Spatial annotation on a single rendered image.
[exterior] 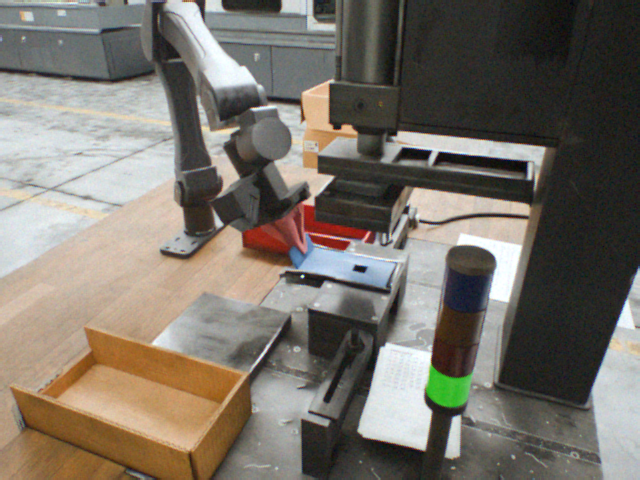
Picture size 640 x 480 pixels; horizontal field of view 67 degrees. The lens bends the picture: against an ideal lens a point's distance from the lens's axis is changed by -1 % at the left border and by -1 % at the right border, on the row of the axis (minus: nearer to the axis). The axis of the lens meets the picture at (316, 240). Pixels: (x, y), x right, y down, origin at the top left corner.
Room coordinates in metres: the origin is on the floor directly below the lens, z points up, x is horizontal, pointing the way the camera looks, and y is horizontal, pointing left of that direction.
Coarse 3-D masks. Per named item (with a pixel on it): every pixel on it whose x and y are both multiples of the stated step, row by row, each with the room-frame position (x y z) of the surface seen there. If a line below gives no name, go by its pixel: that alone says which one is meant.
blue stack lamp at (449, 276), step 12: (444, 276) 0.32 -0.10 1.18; (456, 276) 0.31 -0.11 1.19; (468, 276) 0.30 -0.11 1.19; (480, 276) 0.30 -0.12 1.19; (492, 276) 0.31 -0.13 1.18; (444, 288) 0.32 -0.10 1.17; (456, 288) 0.31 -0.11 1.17; (468, 288) 0.30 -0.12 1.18; (480, 288) 0.30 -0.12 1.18; (444, 300) 0.31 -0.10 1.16; (456, 300) 0.31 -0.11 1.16; (468, 300) 0.30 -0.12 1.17; (480, 300) 0.30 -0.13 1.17
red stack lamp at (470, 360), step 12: (432, 348) 0.32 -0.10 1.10; (444, 348) 0.31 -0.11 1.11; (456, 348) 0.30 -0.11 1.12; (468, 348) 0.30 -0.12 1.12; (432, 360) 0.32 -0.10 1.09; (444, 360) 0.31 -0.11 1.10; (456, 360) 0.30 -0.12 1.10; (468, 360) 0.30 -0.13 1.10; (444, 372) 0.30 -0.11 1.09; (456, 372) 0.30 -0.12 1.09; (468, 372) 0.30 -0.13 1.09
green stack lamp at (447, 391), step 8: (432, 368) 0.32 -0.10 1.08; (432, 376) 0.31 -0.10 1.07; (440, 376) 0.31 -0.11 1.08; (432, 384) 0.31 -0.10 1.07; (440, 384) 0.31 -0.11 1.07; (448, 384) 0.30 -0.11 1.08; (456, 384) 0.30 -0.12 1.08; (464, 384) 0.30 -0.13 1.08; (432, 392) 0.31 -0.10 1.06; (440, 392) 0.31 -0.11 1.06; (448, 392) 0.30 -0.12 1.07; (456, 392) 0.30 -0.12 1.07; (464, 392) 0.30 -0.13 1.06; (440, 400) 0.30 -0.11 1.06; (448, 400) 0.30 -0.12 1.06; (456, 400) 0.30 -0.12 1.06; (464, 400) 0.31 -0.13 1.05
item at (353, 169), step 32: (320, 160) 0.59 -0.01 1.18; (352, 160) 0.57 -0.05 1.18; (384, 160) 0.57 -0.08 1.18; (416, 160) 0.60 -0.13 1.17; (448, 160) 0.60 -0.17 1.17; (480, 160) 0.59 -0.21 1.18; (512, 160) 0.57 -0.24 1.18; (320, 192) 0.57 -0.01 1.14; (352, 192) 0.56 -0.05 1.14; (384, 192) 0.56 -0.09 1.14; (448, 192) 0.53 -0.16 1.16; (480, 192) 0.52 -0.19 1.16; (512, 192) 0.51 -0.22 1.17; (352, 224) 0.54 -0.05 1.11; (384, 224) 0.52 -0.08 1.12
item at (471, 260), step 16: (448, 256) 0.32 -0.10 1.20; (464, 256) 0.32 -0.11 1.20; (480, 256) 0.32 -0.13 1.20; (464, 272) 0.30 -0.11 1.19; (480, 272) 0.30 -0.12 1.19; (432, 400) 0.31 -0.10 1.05; (432, 416) 0.32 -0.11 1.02; (448, 416) 0.30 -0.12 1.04; (432, 432) 0.31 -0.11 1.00; (448, 432) 0.31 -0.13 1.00; (432, 448) 0.31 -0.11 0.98; (432, 464) 0.31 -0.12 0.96
